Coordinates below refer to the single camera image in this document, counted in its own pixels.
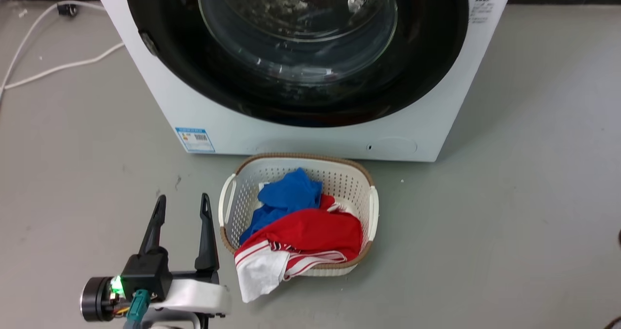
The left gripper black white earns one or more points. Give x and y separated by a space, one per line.
148 273

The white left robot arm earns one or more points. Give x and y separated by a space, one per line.
170 320

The white front-load washing machine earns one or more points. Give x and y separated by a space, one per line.
160 91

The black round glass washer door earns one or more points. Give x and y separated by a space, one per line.
204 76

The blue energy label sticker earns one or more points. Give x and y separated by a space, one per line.
195 139

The blue garment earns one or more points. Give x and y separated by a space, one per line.
290 194

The red and white garment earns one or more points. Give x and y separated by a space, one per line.
310 234

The white perforated laundry basket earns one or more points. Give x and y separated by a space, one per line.
347 178

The small printed text sticker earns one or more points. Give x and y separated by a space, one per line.
481 10

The black wall plug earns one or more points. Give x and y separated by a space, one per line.
67 9

